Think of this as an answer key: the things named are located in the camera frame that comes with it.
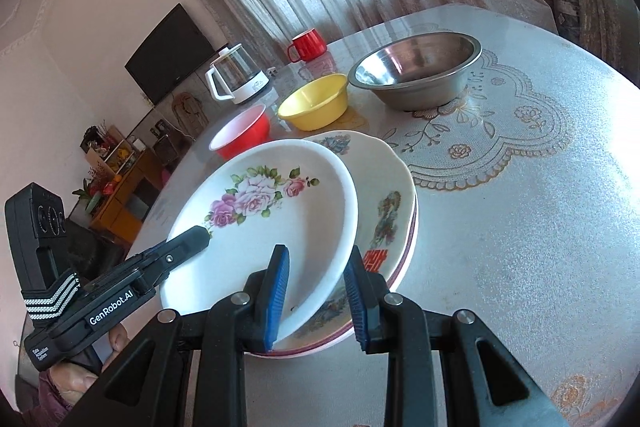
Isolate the red plastic bowl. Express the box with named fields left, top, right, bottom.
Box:
left=209, top=104, right=271, bottom=160

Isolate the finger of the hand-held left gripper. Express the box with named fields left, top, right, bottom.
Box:
left=135, top=226, right=211, bottom=291

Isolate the wooden chair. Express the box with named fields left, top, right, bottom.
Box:
left=170, top=92, right=211, bottom=138

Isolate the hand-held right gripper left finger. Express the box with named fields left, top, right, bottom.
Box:
left=65, top=244, right=291, bottom=427

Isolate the wooden cabinet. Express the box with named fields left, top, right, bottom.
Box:
left=90, top=152, right=162, bottom=248

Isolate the red ribbed mug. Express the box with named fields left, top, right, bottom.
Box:
left=286, top=29, right=328, bottom=62

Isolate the yellow plastic bowl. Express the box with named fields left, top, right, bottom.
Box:
left=277, top=74, right=349, bottom=131

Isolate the white shelf with ornaments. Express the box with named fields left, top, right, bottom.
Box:
left=82, top=124, right=135, bottom=172

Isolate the green potted plant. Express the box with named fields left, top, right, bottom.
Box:
left=72, top=179, right=101, bottom=214

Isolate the black sofa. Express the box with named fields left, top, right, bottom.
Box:
left=65, top=219, right=128, bottom=280

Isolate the black wall television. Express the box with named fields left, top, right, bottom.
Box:
left=125, top=3, right=216, bottom=105

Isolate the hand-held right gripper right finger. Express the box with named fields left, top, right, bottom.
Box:
left=344, top=246, right=571, bottom=427

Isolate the white plate with purple floral rim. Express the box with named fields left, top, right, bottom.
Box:
left=250, top=192, right=420, bottom=358

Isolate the white plate with red characters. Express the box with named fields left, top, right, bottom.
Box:
left=245, top=130, right=418, bottom=355

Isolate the patterned cushion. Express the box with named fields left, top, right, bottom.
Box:
left=547, top=0, right=582, bottom=38

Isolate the stainless steel bowl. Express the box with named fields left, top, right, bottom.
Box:
left=348, top=33, right=482, bottom=112

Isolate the person's left hand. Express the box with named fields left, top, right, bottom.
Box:
left=49, top=324, right=132, bottom=408

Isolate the white plate with pink roses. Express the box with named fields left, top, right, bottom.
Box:
left=159, top=139, right=358, bottom=342

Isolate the white electric glass kettle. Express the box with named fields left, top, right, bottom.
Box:
left=206, top=44, right=271, bottom=104

